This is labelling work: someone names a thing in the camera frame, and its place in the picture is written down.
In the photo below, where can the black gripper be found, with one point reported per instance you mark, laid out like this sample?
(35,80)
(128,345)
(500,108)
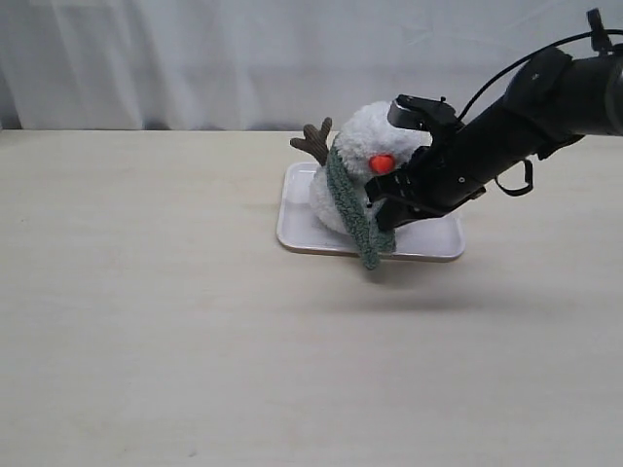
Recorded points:
(453,170)

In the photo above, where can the green knitted scarf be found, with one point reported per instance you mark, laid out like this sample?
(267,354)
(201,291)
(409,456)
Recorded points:
(358,218)

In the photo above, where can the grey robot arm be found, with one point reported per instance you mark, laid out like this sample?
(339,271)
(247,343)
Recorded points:
(552,102)

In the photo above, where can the white plush snowman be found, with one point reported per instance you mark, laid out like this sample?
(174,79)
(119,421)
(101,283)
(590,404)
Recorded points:
(367,145)

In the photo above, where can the white square plastic tray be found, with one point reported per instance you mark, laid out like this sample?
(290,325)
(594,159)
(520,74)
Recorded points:
(298,229)

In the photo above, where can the white backdrop curtain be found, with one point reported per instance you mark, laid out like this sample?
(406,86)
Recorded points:
(254,65)

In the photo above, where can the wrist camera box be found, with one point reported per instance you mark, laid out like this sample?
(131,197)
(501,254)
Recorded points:
(423,114)

